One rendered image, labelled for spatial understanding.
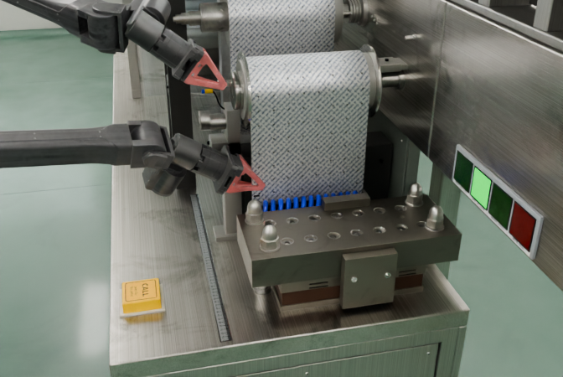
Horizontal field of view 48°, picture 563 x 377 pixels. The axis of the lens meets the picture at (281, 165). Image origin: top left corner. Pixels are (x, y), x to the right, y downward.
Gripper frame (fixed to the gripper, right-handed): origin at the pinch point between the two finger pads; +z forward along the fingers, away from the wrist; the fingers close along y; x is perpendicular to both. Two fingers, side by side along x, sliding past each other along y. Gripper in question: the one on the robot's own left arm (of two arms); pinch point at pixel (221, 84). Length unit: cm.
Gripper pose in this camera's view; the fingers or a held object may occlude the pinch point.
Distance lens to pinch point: 123.9
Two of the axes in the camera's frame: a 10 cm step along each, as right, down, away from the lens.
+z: 7.8, 5.2, 3.5
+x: 6.0, -7.8, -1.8
